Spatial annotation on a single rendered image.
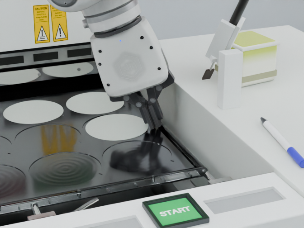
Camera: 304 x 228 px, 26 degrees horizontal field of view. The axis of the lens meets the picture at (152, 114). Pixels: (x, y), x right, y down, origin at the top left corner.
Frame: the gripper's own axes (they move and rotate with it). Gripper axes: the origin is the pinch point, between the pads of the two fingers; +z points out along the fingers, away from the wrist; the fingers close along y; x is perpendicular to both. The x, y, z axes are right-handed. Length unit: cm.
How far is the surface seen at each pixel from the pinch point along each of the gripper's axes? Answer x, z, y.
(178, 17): 190, 33, -15
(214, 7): 198, 36, 1
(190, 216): -35.5, -1.3, 7.8
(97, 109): 7.0, -1.0, -10.1
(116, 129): -1.1, 0.4, -6.0
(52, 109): 6.2, -3.6, -17.3
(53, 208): -12.4, 5.1, -16.6
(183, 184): -3.6, 11.7, 1.5
